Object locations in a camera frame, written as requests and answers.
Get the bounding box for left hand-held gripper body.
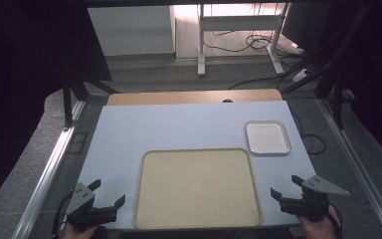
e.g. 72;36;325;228
65;182;117;231

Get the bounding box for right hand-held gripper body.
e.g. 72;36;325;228
279;174;350;223

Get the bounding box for person's left hand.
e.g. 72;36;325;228
60;221;97;239

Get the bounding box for person's right hand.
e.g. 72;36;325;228
297;202;343;239

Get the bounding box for small white square dish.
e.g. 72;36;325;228
244;119;292;156

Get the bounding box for large beige plastic tray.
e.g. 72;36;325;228
132;147;264;231

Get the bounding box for black metal stand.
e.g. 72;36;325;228
281;3;376;130
62;79;120;129

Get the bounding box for white power strip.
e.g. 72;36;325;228
291;68;311;84

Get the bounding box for dark curtain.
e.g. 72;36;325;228
0;0;113;216
324;0;382;170

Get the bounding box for wooden table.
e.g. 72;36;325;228
106;88;284;107

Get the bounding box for white cabinet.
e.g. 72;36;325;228
87;5;177;57

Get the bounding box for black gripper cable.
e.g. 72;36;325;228
325;201;344;239
51;190;76;239

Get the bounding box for looped black cable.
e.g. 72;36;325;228
289;108;328;155

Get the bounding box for aluminium rail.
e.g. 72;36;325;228
317;98;382;239
11;99;88;239

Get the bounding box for long black floor cable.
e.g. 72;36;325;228
228;58;309;91

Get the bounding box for tangled black floor cables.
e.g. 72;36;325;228
203;30;302;55

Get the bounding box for white desk frame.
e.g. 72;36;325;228
196;2;291;78

